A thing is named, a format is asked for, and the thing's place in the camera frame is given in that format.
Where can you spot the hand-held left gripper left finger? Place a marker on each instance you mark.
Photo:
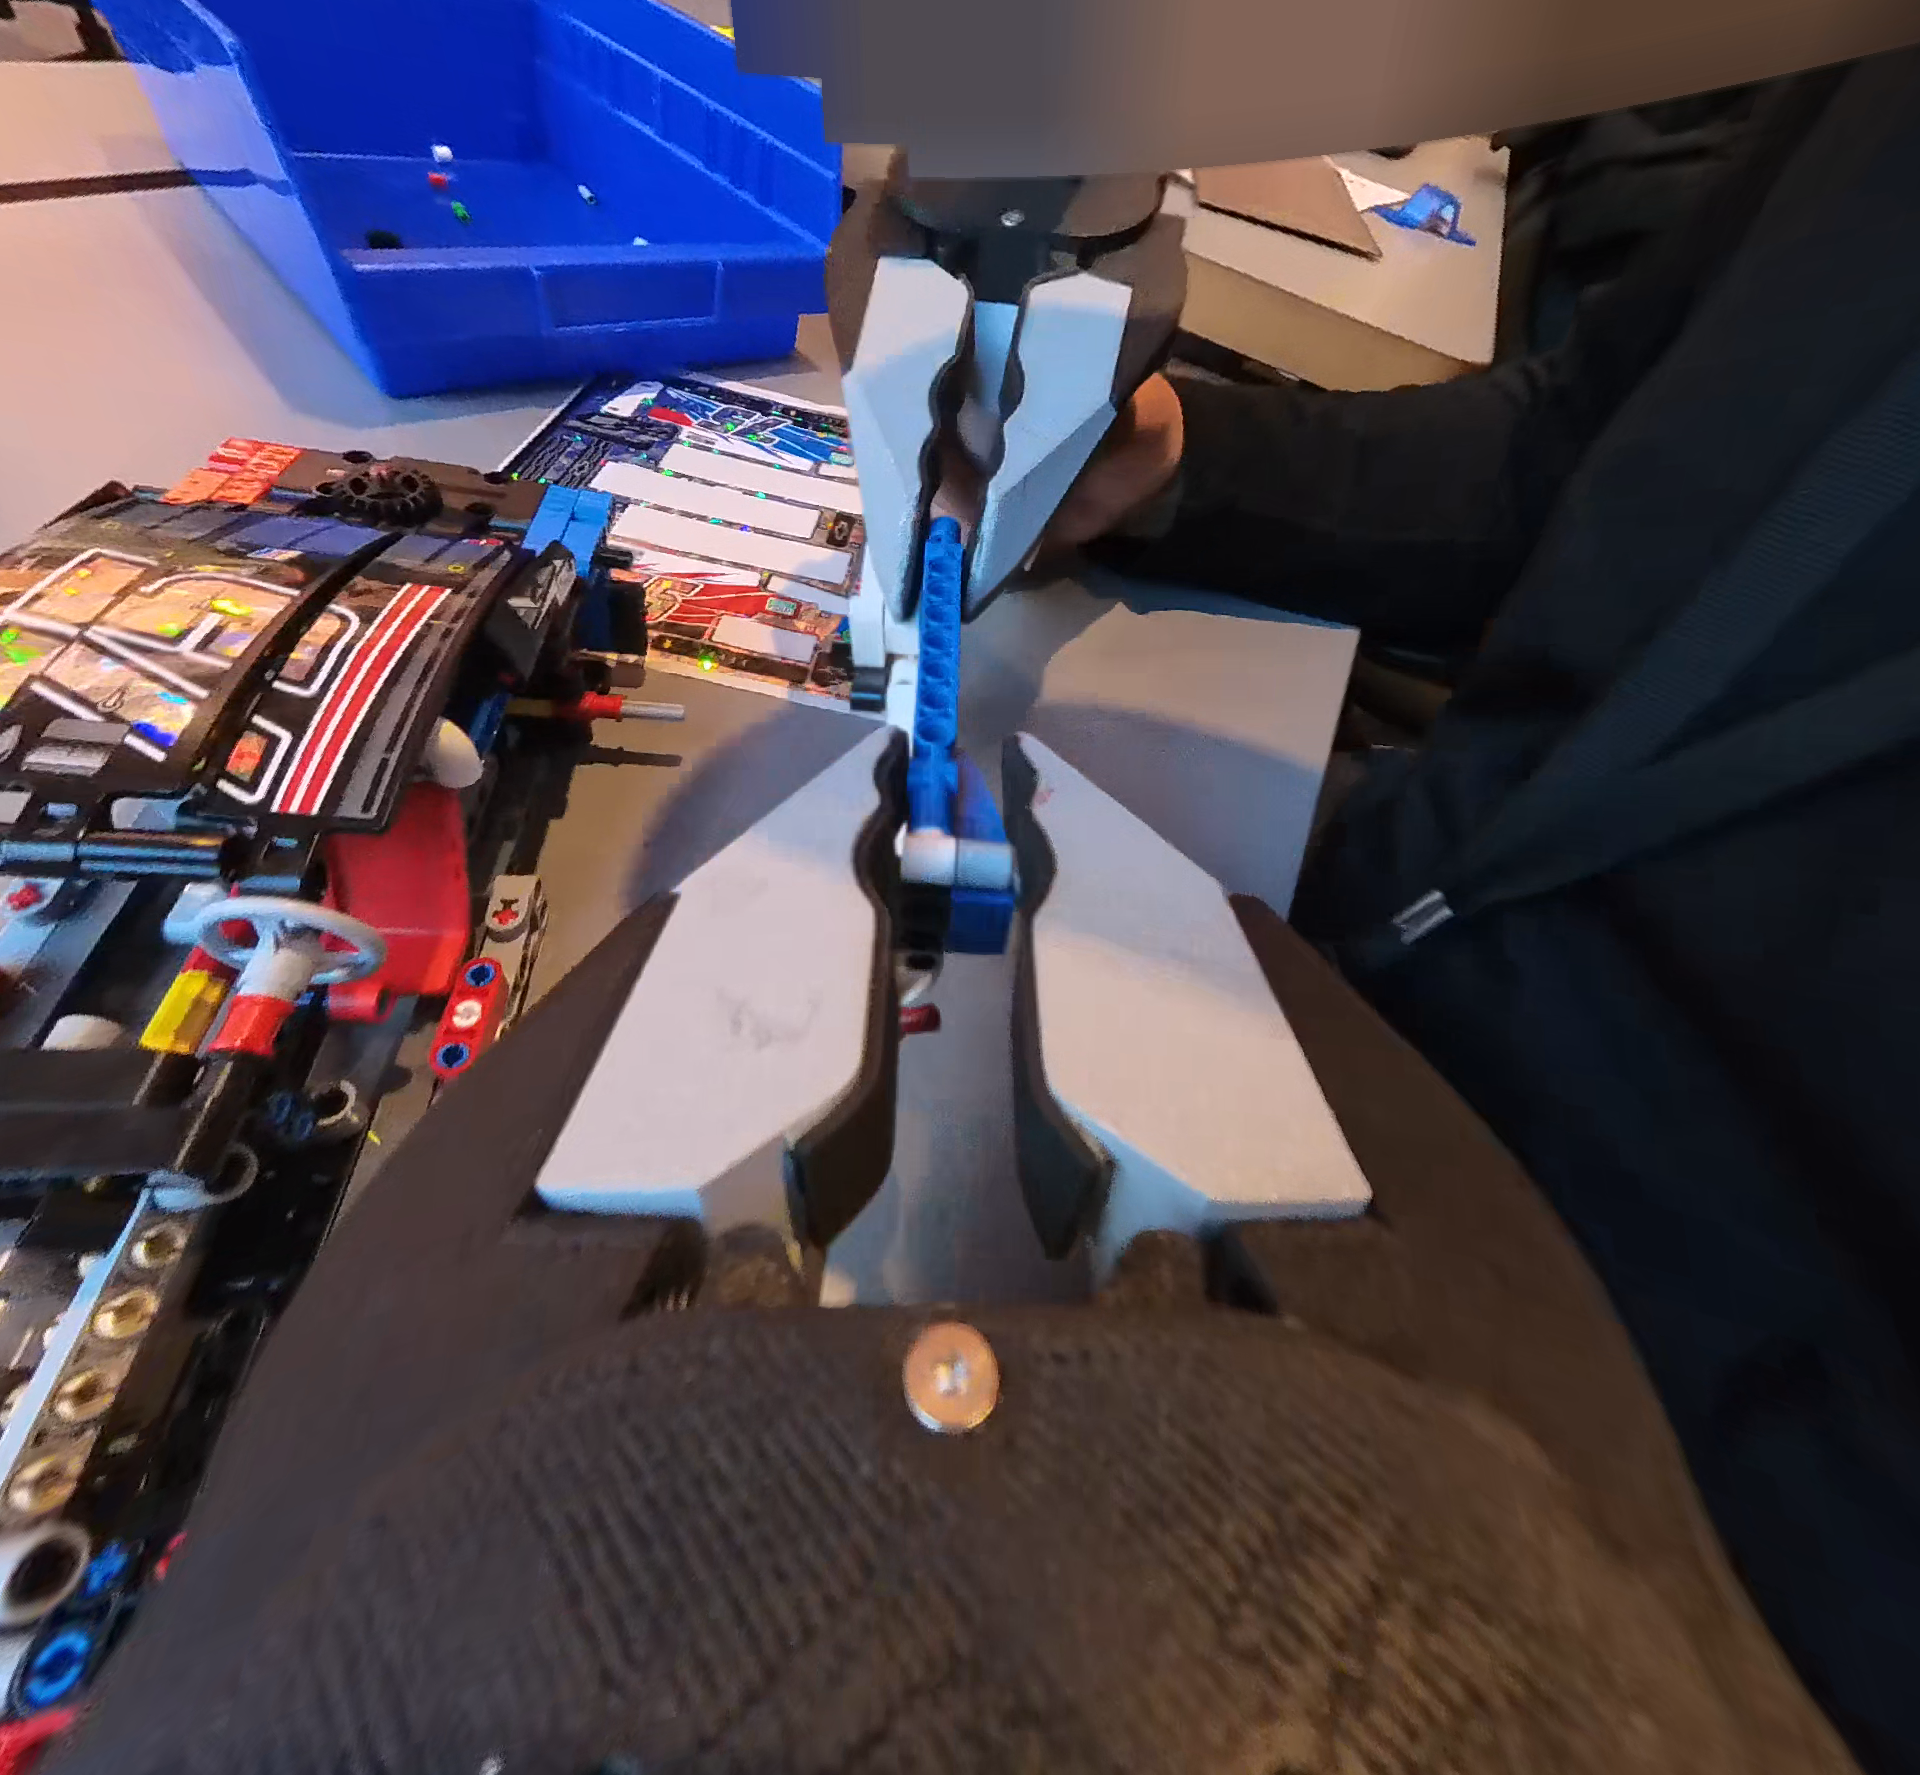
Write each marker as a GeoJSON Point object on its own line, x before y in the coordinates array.
{"type": "Point", "coordinates": [704, 1041]}

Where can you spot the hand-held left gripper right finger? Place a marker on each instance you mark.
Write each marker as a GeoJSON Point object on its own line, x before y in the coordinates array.
{"type": "Point", "coordinates": [1185, 1041]}

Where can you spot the person's dark clothed body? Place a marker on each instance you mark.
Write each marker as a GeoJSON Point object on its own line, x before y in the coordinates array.
{"type": "Point", "coordinates": [1725, 1057]}

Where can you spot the blue plastic bin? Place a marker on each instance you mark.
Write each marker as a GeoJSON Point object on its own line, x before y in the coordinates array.
{"type": "Point", "coordinates": [450, 35]}

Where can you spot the holographic sticker sheet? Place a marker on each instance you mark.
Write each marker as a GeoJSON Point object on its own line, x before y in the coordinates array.
{"type": "Point", "coordinates": [704, 531]}

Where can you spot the grey cardboard sheet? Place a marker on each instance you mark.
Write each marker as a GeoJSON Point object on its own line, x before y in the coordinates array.
{"type": "Point", "coordinates": [1290, 209]}

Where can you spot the tiny loose toy pieces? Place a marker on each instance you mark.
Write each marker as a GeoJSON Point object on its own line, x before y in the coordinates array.
{"type": "Point", "coordinates": [441, 179]}

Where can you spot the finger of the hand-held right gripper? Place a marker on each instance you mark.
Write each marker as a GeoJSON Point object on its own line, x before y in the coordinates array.
{"type": "Point", "coordinates": [1065, 381]}
{"type": "Point", "coordinates": [893, 381]}

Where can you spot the person's right forearm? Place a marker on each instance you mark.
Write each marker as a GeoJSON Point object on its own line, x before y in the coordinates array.
{"type": "Point", "coordinates": [1320, 485]}

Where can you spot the blue and white brick assembly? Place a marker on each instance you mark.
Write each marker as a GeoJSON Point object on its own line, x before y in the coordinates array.
{"type": "Point", "coordinates": [943, 667]}

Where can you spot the toy brick race car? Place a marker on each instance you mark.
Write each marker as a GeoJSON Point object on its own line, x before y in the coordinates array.
{"type": "Point", "coordinates": [225, 637]}

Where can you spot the small blue plastic piece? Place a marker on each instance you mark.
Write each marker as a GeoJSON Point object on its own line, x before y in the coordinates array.
{"type": "Point", "coordinates": [1432, 215]}

